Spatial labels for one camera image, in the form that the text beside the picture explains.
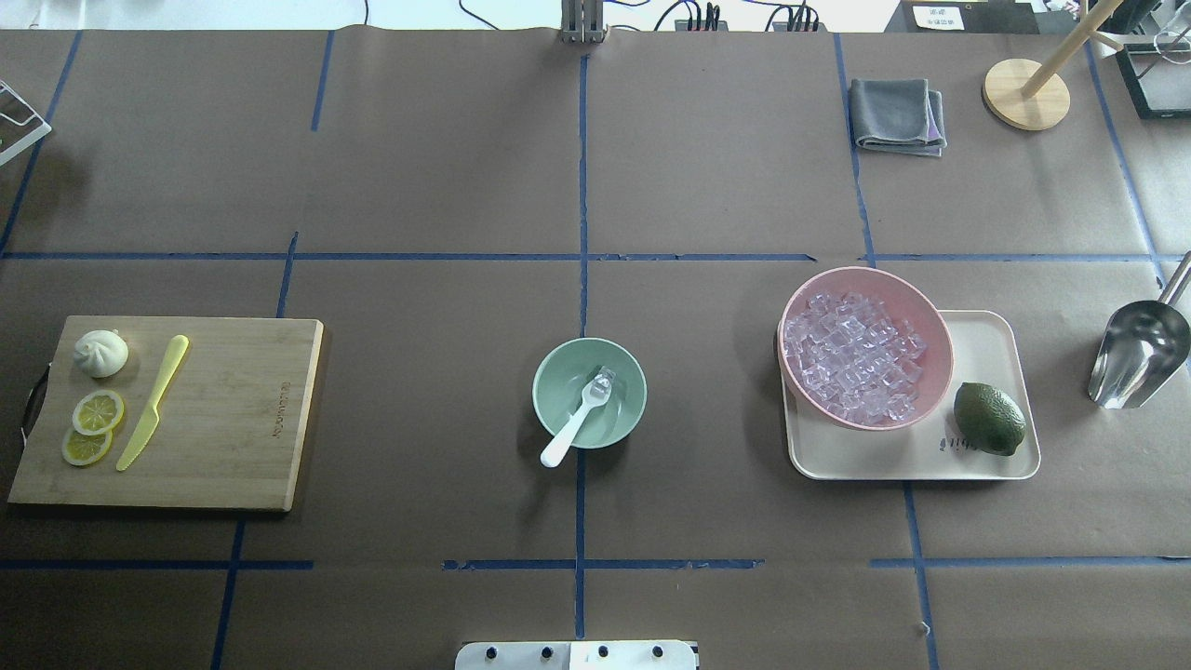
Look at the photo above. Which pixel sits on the metal cup rack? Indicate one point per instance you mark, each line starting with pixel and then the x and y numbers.
pixel 21 125

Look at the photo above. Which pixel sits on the cream plastic tray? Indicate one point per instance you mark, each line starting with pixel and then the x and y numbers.
pixel 932 449

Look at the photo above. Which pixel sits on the wooden cutting board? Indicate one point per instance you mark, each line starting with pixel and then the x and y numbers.
pixel 232 420

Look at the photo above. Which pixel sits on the wine glass rack tray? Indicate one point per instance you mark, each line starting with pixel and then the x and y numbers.
pixel 1158 88

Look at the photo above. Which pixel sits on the lemon slice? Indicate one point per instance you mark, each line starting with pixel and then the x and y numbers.
pixel 82 450
pixel 98 413

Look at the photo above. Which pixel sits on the grey folded cloth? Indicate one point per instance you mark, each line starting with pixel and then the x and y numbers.
pixel 903 116

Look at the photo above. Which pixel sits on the aluminium frame post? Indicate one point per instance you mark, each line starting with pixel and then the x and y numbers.
pixel 582 22

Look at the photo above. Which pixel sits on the pink bowl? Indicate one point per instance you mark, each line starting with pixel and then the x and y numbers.
pixel 904 302

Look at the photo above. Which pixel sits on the wooden mug tree stand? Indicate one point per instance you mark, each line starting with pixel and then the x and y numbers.
pixel 1031 95

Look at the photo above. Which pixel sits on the white plastic spoon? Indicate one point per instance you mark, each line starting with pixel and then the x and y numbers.
pixel 590 399

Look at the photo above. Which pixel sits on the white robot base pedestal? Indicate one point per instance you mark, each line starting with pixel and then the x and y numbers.
pixel 579 654

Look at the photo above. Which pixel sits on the pile of clear ice cubes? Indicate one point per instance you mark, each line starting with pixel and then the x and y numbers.
pixel 855 360

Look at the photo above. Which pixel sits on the green avocado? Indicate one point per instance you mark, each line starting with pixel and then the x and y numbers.
pixel 989 419

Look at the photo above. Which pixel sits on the yellow plastic knife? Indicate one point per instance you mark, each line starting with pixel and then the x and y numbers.
pixel 177 349

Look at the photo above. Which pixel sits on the mint green bowl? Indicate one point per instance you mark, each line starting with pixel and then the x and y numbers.
pixel 557 391

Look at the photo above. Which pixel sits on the stainless steel ice scoop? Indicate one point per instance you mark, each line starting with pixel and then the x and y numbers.
pixel 1144 344

